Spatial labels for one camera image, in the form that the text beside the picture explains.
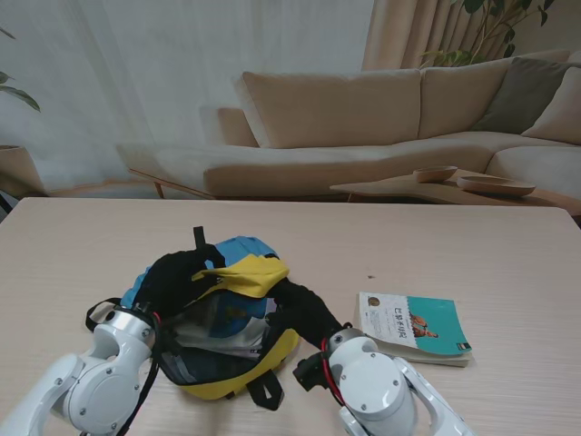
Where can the beige cushion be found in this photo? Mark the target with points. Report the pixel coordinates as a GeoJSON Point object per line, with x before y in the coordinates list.
{"type": "Point", "coordinates": [560, 113]}

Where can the brown plant pot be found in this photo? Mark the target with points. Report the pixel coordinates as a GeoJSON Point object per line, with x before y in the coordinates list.
{"type": "Point", "coordinates": [18, 172]}

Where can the beige sofa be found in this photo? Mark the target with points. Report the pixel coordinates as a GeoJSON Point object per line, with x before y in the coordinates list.
{"type": "Point", "coordinates": [318, 113]}

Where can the large shallow wooden bowl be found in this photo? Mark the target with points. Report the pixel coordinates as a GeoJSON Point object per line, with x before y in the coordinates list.
{"type": "Point", "coordinates": [495, 186]}

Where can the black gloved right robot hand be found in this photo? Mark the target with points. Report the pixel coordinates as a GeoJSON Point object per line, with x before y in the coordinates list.
{"type": "Point", "coordinates": [304, 309]}

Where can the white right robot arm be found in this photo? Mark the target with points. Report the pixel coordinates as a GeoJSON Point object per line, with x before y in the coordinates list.
{"type": "Point", "coordinates": [377, 386]}

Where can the teal cover book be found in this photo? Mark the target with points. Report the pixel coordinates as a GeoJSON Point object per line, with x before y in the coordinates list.
{"type": "Point", "coordinates": [431, 322]}

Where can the small wooden bowl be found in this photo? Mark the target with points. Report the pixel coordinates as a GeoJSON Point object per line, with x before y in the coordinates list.
{"type": "Point", "coordinates": [436, 174]}

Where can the dark green long-leaf plant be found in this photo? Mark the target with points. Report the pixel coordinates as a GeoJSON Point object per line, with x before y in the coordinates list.
{"type": "Point", "coordinates": [22, 96]}

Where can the wooden coffee table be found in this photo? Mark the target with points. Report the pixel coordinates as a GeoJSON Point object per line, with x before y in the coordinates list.
{"type": "Point", "coordinates": [386, 188]}

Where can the blue and yellow school bag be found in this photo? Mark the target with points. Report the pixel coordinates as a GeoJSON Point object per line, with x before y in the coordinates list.
{"type": "Point", "coordinates": [254, 272]}

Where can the tall green leafy plant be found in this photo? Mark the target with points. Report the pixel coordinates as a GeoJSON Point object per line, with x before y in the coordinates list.
{"type": "Point", "coordinates": [447, 57]}

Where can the beige curtain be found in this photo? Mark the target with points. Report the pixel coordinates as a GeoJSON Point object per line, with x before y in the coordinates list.
{"type": "Point", "coordinates": [399, 36]}

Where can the blue cover book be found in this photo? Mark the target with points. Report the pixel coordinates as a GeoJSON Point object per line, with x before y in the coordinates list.
{"type": "Point", "coordinates": [231, 318]}

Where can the grey cushion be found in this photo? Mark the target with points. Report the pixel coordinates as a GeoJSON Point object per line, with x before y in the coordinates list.
{"type": "Point", "coordinates": [522, 95]}

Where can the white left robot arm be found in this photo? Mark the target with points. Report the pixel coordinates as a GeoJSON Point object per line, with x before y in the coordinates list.
{"type": "Point", "coordinates": [95, 386]}

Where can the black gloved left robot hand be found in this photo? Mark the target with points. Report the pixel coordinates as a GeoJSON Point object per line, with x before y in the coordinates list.
{"type": "Point", "coordinates": [168, 281]}

